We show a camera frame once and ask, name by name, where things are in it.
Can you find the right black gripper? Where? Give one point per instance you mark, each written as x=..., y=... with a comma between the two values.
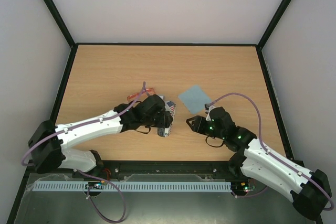
x=200, y=125

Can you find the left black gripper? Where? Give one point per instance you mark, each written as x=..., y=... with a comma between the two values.
x=164, y=121

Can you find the flag pattern glasses case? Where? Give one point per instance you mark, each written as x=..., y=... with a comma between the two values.
x=165, y=122

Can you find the red sunglasses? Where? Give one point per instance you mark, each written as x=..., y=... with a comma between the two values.
x=143, y=96

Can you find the light blue cleaning cloth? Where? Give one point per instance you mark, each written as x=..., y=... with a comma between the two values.
x=194, y=99

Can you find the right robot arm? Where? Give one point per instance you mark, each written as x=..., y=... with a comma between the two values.
x=308, y=191

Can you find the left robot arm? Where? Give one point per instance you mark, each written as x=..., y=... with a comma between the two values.
x=53, y=146

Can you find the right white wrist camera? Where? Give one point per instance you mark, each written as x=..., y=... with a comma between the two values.
x=208, y=107

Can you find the light blue slotted cable duct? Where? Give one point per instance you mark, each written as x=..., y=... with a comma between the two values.
x=72, y=186

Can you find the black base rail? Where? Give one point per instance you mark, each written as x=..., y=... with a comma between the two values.
x=213, y=169

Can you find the black aluminium frame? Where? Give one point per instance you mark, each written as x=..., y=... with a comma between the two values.
x=259, y=46

